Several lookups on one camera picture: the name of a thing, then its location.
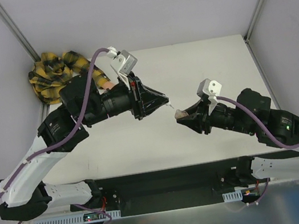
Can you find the clear nail polish bottle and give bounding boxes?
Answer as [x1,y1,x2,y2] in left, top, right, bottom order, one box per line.
[174,109,189,120]

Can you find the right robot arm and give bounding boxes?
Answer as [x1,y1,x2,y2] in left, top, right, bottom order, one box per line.
[175,88,299,186]

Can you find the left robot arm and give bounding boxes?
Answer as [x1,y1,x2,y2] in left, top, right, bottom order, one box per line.
[0,73,169,222]

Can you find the mannequin hand with painted nails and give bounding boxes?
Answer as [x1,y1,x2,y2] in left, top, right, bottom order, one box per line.
[102,81,115,90]

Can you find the yellow plaid shirt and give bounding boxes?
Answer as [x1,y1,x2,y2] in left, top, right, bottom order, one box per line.
[24,41,112,109]

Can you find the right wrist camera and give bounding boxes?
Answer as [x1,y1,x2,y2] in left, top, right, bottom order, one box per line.
[195,76,228,117]

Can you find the right white cable duct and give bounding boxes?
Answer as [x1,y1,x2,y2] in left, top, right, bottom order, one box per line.
[221,185,262,203]

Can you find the white cable duct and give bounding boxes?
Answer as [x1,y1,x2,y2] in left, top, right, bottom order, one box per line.
[221,185,262,203]
[34,210,122,224]

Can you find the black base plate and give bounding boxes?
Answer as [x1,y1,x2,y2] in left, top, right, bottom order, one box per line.
[63,143,299,224]

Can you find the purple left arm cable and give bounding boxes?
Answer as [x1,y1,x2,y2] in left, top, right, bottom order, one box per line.
[0,47,140,224]

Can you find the left white cable duct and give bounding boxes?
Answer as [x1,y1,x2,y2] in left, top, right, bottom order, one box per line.
[34,210,122,224]

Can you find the aluminium frame post left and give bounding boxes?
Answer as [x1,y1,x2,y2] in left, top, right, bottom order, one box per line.
[0,3,41,62]

